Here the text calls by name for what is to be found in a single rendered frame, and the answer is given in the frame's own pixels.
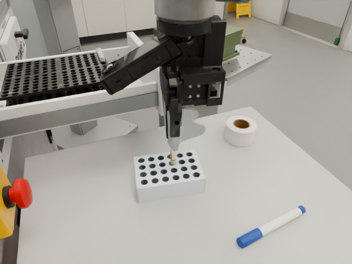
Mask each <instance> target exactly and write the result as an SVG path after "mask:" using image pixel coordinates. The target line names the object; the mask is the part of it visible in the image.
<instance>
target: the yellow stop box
mask: <svg viewBox="0 0 352 264"><path fill-rule="evenodd" d="M11 188H12V186H11V184H10V182H9V180H8V178H7V176H6V175H5V173H4V171H3V169H2V166H1V165H0V239H2V238H6V237H9V236H11V235H12V234H13V230H14V219H15V209H16V203H14V204H13V203H11V201H10V198H9V189H11Z"/></svg>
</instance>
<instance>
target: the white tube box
mask: <svg viewBox="0 0 352 264"><path fill-rule="evenodd" d="M134 167H135V177H136V188H137V196H138V203H141V202H148V201H154V200H161V199H168V198H172V197H178V196H185V195H192V194H199V193H203V192H204V193H205V184H206V177H205V175H204V172H203V169H202V167H201V164H200V162H199V159H198V157H197V154H196V152H195V149H190V150H182V151H177V158H176V164H174V165H172V164H171V163H170V152H166V153H158V154H152V155H145V156H136V157H134Z"/></svg>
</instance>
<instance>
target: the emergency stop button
mask: <svg viewBox="0 0 352 264"><path fill-rule="evenodd" d="M9 198H10V201H11V203H13V204H14V203H16V204H17V205H18V207H19V208H20V209H24V208H28V207H29V206H30V205H31V203H32V189H31V186H30V184H29V182H28V180H26V179H24V178H19V179H16V180H15V181H14V183H13V188H11V189H9Z"/></svg>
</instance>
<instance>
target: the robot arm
mask: <svg viewBox="0 0 352 264"><path fill-rule="evenodd" d="M249 1H250V0H154V6H155V15H156V16H157V17H156V21H157V31H159V32H161V33H160V34H158V35H157V36H155V37H153V38H152V39H150V40H149V41H147V42H145V43H144V44H142V45H141V46H139V47H138V48H136V49H134V50H133V51H131V52H130V53H128V54H126V55H124V56H123V57H121V58H120V59H118V60H114V61H113V62H111V63H109V64H108V65H106V66H105V67H104V68H102V70H101V76H100V84H101V85H102V86H103V88H104V89H105V90H106V91H107V93H108V94H110V95H113V94H115V93H116V92H119V91H121V90H123V89H124V88H126V87H127V86H129V85H130V84H131V83H133V82H135V81H136V80H138V79H139V78H141V77H143V76H144V75H146V74H148V73H149V72H151V71H153V70H154V69H156V68H158V67H159V74H160V86H161V92H162V102H163V113H164V124H165V129H166V138H167V139H168V145H169V146H170V147H171V149H172V150H173V151H177V150H178V148H179V144H180V143H181V142H183V141H185V140H188V139H191V138H194V137H197V136H200V135H202V134H204V132H205V130H206V128H205V125H204V124H202V123H199V122H196V121H195V120H196V119H197V118H198V116H199V112H198V110H196V109H193V108H190V107H188V106H187V105H194V106H198V105H206V106H215V105H222V101H223V93H224V84H225V76H226V71H225V70H224V69H223V67H222V62H223V52H224V43H225V34H226V24H227V22H226V21H225V20H221V18H220V16H219V15H214V14H215V2H231V3H236V4H238V3H247V2H249ZM215 70H216V71H215ZM216 82H222V83H221V93H220V97H217V98H210V97H213V96H217V90H216V88H215V87H214V86H212V84H216Z"/></svg>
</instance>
